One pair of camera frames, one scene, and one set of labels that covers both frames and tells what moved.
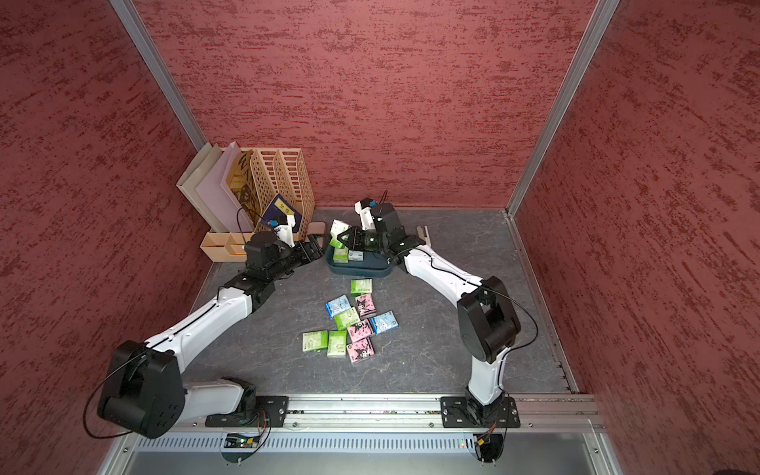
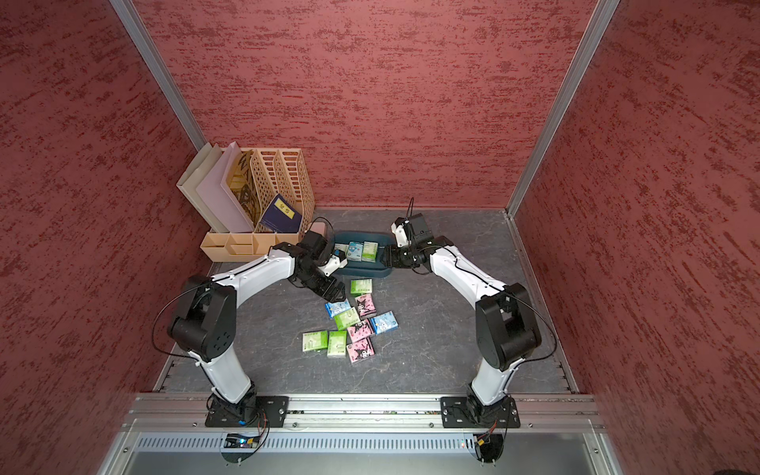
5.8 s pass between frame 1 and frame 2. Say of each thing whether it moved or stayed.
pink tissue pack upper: stayed
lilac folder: stayed
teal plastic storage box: stayed
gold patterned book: stayed
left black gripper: moved
